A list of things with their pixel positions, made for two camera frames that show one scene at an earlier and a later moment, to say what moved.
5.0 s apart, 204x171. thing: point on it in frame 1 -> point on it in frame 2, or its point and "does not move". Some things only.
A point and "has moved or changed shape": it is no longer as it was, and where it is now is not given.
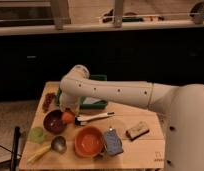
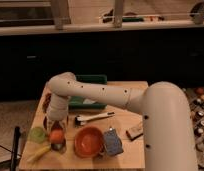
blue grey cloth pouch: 112,143 does not move
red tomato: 67,117 has moved or changed shape
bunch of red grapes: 49,101 does not move
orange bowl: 89,141 does not move
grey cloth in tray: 90,100 does not move
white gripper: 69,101 -> 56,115
